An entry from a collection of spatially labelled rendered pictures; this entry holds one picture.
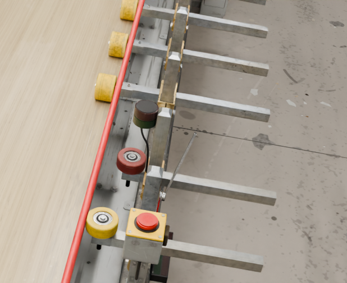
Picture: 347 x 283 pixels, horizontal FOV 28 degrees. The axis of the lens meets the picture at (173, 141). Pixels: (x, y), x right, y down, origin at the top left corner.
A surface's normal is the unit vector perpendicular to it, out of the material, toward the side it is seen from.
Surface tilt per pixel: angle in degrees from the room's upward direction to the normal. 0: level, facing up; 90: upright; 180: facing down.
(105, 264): 0
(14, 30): 0
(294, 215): 0
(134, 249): 90
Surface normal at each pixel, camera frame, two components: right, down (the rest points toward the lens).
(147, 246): -0.09, 0.62
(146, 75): 0.15, -0.77
